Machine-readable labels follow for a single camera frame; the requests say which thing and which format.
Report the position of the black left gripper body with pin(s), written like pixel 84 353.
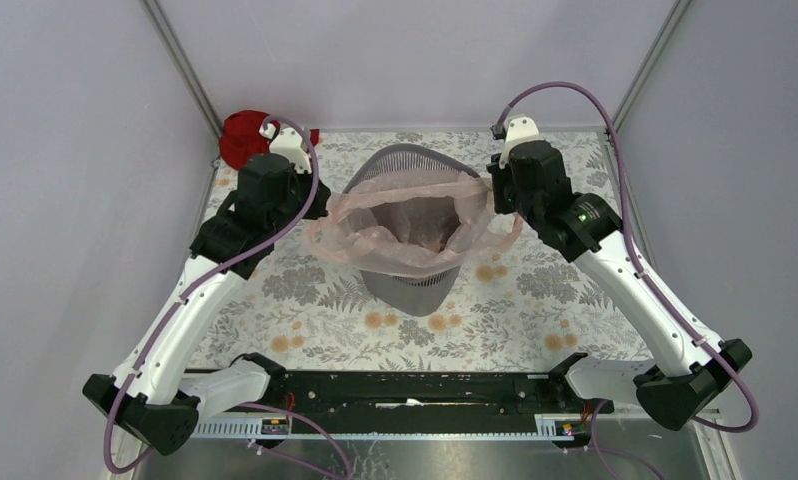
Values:
pixel 300 187

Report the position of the aluminium frame post right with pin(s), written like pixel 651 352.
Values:
pixel 674 19

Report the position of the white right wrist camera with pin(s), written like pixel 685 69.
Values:
pixel 513 131

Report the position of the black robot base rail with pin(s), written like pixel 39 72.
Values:
pixel 320 394

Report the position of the pink plastic trash bag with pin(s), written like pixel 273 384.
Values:
pixel 412 223

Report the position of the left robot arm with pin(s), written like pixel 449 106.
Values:
pixel 147 395

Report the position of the aluminium frame post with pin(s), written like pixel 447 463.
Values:
pixel 182 63
pixel 674 19

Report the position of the white slotted cable duct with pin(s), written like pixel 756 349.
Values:
pixel 397 426

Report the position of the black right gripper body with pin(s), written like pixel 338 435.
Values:
pixel 507 198

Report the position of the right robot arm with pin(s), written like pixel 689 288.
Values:
pixel 690 364

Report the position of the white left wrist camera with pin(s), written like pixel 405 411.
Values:
pixel 287 142

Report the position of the red crumpled cloth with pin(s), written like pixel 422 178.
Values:
pixel 242 147

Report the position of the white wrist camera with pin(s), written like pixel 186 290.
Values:
pixel 287 142
pixel 513 131

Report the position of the aluminium frame post left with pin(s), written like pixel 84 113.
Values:
pixel 182 63

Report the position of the grey slotted trash bin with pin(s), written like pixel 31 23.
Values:
pixel 417 297

